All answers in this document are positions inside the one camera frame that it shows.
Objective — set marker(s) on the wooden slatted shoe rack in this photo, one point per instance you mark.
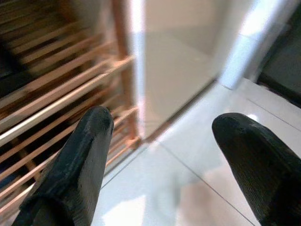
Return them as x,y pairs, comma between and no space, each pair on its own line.
65,77

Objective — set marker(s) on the dark doorway panel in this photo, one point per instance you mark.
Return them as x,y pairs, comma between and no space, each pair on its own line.
282,61

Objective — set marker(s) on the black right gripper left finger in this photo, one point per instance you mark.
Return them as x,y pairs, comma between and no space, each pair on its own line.
77,169

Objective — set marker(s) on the white door frame post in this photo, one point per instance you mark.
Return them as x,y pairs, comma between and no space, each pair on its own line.
249,44

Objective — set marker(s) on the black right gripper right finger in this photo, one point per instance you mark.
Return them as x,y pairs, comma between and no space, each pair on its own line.
263,164

